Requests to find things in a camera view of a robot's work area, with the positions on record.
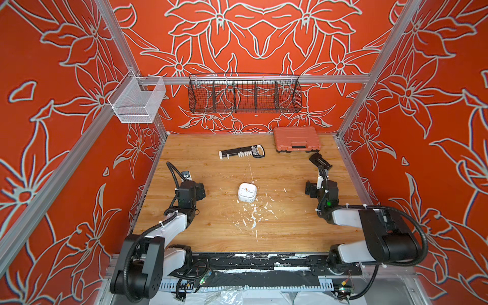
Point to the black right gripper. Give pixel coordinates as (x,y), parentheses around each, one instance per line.
(318,162)

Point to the white wire wall basket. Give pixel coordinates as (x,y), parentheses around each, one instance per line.
(134,102)

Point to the red plastic tool case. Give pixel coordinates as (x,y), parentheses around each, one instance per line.
(288,139)

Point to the clear plastic bag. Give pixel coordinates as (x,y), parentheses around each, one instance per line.
(229,296)

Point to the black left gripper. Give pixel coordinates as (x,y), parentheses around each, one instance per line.
(199,192)

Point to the black wire wall basket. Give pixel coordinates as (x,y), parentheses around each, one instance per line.
(244,93)

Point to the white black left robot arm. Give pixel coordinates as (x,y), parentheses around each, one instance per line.
(147,258)

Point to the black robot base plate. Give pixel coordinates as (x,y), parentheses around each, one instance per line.
(241,262)

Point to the black white screwdriver bit holder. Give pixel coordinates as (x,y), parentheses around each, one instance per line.
(256,151)

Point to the black small vise clamp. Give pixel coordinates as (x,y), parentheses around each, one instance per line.
(319,160)

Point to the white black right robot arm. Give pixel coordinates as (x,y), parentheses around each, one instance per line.
(391,236)

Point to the white alarm clock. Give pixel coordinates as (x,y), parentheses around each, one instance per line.
(247,192)

